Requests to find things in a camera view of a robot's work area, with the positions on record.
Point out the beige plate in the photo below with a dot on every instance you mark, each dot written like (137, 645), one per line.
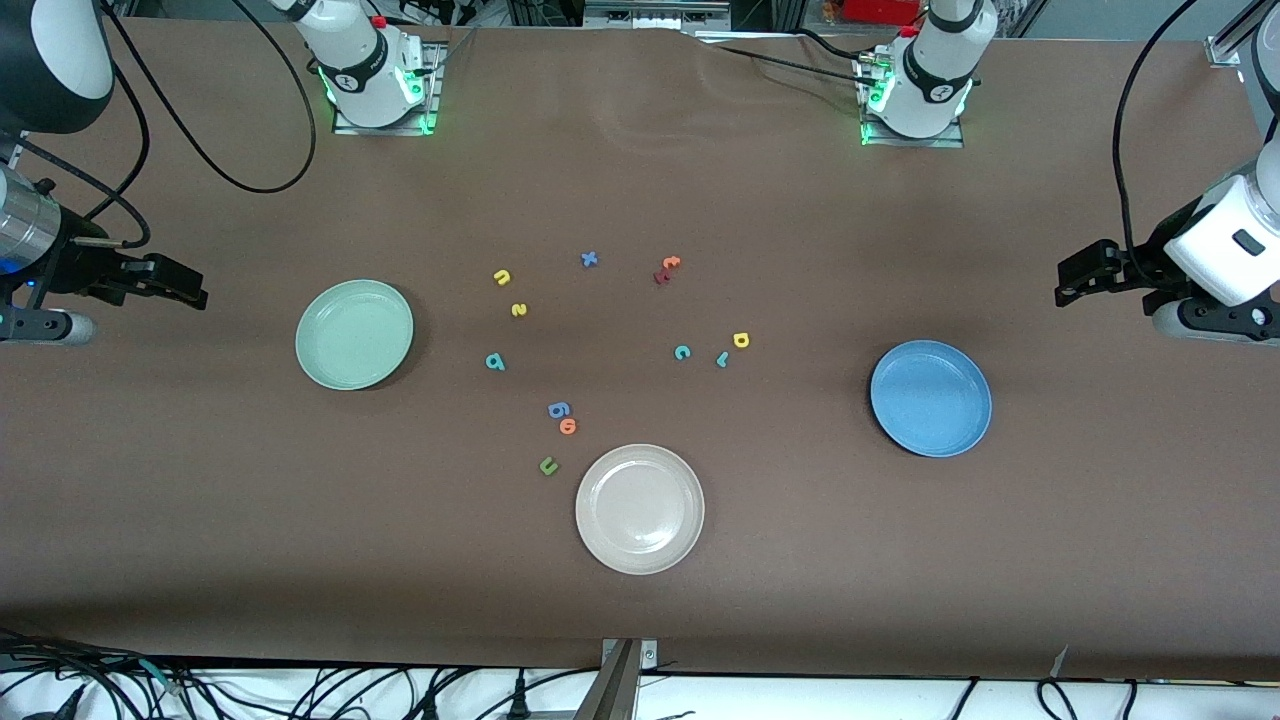
(640, 509)

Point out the blue plate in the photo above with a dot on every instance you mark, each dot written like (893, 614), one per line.
(931, 398)

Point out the aluminium frame profile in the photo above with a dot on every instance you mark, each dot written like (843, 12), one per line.
(1228, 48)

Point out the green plate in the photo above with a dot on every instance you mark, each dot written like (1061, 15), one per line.
(355, 334)

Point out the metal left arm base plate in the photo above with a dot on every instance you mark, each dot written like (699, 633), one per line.
(915, 143)

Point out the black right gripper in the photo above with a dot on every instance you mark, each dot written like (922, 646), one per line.
(72, 264)

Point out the red object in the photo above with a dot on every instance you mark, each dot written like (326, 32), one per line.
(880, 8)

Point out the grey metal box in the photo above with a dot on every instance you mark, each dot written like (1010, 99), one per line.
(655, 15)

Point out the aluminium profile with bracket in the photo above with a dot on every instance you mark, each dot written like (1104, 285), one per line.
(615, 690)

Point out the brown table cover sheet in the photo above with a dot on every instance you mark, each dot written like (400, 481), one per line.
(800, 560)

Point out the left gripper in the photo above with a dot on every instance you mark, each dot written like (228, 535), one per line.
(1147, 262)

